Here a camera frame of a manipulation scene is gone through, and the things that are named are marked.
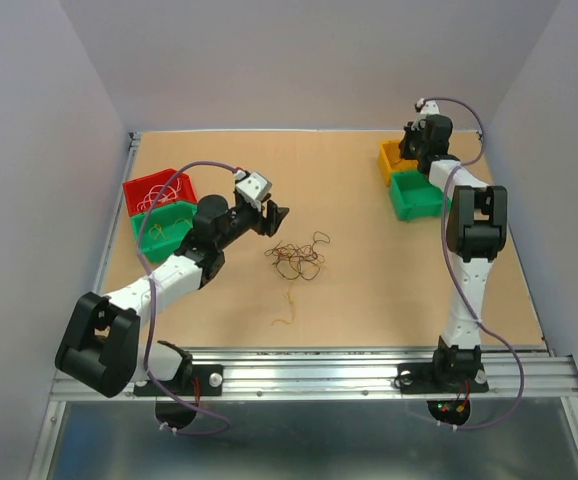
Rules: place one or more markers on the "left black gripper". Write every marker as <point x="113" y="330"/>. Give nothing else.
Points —
<point x="264" y="226"/>

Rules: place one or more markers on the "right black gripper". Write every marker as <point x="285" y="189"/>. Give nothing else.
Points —
<point x="405" y="152"/>

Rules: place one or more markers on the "green plastic bin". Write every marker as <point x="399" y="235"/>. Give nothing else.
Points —
<point x="165" y="230"/>
<point x="413" y="197"/>

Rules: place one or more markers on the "red plastic bin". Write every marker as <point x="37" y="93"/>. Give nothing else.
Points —
<point x="140" y="193"/>

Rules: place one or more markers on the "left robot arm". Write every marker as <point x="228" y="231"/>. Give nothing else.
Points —
<point x="101" y="346"/>

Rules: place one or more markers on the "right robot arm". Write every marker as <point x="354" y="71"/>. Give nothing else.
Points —
<point x="473" y="233"/>

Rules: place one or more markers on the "yellow plastic bin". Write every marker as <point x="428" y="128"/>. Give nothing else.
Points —
<point x="389" y="161"/>

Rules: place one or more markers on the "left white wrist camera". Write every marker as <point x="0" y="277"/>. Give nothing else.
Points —
<point x="253" y="187"/>

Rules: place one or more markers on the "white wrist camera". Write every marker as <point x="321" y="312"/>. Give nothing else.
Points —
<point x="253" y="187"/>
<point x="424" y="108"/>

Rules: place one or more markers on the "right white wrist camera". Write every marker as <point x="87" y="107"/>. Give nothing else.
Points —
<point x="424" y="108"/>

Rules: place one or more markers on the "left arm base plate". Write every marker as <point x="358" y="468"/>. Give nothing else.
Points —
<point x="206" y="379"/>

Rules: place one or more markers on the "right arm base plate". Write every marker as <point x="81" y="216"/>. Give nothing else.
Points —
<point x="428" y="378"/>

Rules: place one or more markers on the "aluminium frame rail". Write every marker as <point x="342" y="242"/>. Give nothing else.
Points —
<point x="309" y="366"/>

